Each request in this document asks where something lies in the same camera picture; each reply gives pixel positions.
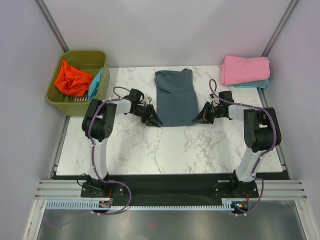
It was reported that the corner aluminium post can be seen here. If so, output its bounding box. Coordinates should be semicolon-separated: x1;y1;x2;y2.
261;0;300;57
34;0;70;53

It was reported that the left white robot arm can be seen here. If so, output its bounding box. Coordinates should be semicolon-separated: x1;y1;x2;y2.
80;88;163;198

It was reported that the slotted cable duct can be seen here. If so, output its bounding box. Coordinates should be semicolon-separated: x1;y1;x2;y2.
45;199;248;211

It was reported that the left corner aluminium post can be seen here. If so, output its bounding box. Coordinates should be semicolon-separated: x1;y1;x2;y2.
34;0;70;53

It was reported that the olive green plastic bin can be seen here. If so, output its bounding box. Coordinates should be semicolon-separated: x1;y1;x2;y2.
45;50;110;116

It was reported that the folded teal t shirt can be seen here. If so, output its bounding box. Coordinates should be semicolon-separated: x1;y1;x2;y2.
234;79;269;89

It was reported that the orange t shirt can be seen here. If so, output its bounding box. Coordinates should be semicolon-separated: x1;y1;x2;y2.
54;60;94;97

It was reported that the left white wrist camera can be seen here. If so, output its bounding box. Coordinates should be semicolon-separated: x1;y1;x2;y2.
146;96;153;102

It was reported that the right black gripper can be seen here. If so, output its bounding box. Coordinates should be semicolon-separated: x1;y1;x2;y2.
192;101;224;125

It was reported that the aluminium rail frame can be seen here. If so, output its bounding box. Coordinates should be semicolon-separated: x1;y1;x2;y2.
34;87;308;201

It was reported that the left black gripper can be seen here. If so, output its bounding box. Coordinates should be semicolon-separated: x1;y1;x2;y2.
130;104;162;128

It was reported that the right corner aluminium post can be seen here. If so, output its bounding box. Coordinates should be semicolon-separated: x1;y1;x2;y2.
261;0;300;57

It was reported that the light blue cloth in bin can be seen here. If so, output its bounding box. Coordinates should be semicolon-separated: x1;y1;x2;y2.
88;67;104;101

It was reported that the folded pink t shirt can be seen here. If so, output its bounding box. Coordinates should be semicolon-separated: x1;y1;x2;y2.
220;55;270;86

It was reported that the grey-blue t shirt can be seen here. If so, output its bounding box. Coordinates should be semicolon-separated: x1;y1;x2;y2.
154;68;199;127

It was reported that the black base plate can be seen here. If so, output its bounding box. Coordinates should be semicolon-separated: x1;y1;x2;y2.
79;173;260;207

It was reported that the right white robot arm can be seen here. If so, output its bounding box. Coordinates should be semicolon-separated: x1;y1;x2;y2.
192;91;282;198

